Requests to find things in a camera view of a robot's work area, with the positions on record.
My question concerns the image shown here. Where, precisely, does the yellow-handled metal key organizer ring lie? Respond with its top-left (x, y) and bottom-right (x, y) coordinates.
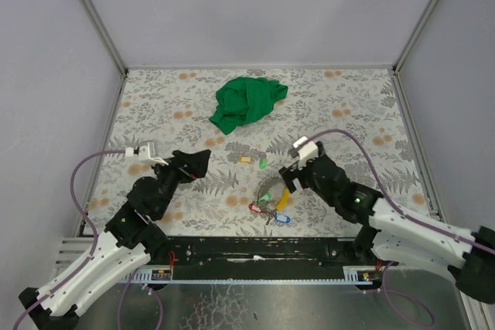
top-left (254, 177), bottom-right (291, 217)

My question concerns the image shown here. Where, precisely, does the green tag key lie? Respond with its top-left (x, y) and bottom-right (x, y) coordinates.
top-left (258, 192), bottom-right (272, 203)
top-left (259, 157), bottom-right (268, 169)

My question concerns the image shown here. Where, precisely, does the blue tag key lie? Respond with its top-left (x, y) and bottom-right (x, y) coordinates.
top-left (265, 213), bottom-right (291, 226)

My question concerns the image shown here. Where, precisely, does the red tag key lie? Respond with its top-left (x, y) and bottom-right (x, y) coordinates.
top-left (248, 203), bottom-right (264, 214)

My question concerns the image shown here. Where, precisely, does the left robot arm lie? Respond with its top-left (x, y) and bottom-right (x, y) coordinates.
top-left (19, 142), bottom-right (211, 329)

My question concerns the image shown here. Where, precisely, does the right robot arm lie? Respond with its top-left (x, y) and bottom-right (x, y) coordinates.
top-left (279, 155), bottom-right (494, 304)

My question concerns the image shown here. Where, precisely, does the yellow tag key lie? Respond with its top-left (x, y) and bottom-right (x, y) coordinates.
top-left (238, 156), bottom-right (254, 164)

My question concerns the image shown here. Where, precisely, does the crumpled green cloth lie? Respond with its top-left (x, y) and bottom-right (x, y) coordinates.
top-left (209, 77), bottom-right (288, 135)

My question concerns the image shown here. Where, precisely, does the floral patterned table mat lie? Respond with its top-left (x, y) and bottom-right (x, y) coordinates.
top-left (107, 68), bottom-right (432, 237)

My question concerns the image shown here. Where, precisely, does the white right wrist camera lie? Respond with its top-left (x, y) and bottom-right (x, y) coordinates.
top-left (288, 136), bottom-right (319, 162)

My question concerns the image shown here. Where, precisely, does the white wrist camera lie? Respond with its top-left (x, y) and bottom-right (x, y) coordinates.
top-left (288, 136), bottom-right (319, 162)
top-left (125, 141), bottom-right (169, 166)

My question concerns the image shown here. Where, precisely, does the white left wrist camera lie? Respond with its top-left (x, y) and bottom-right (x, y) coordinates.
top-left (125, 141), bottom-right (169, 166)

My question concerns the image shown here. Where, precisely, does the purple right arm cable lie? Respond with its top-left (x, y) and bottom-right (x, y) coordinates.
top-left (309, 128), bottom-right (495, 327)

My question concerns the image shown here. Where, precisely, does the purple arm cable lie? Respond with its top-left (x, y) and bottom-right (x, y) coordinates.
top-left (13, 150), bottom-right (135, 330)
top-left (309, 128), bottom-right (495, 327)

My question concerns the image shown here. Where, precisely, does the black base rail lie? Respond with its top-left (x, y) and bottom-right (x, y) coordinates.
top-left (151, 236), bottom-right (380, 281)

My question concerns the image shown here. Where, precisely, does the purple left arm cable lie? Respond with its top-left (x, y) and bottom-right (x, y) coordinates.
top-left (13, 150), bottom-right (135, 330)

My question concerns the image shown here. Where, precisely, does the grey slotted cable duct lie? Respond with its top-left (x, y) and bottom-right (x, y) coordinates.
top-left (119, 268), bottom-right (172, 285)

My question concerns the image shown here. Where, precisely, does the aluminium frame left post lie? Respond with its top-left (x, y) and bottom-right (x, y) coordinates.
top-left (78, 0), bottom-right (128, 77)

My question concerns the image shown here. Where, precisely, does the aluminium frame post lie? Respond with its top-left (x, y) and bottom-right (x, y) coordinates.
top-left (78, 0), bottom-right (128, 77)
top-left (392, 0), bottom-right (441, 75)

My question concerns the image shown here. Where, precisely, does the aluminium frame right post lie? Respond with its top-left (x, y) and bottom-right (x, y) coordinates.
top-left (392, 0), bottom-right (441, 75)

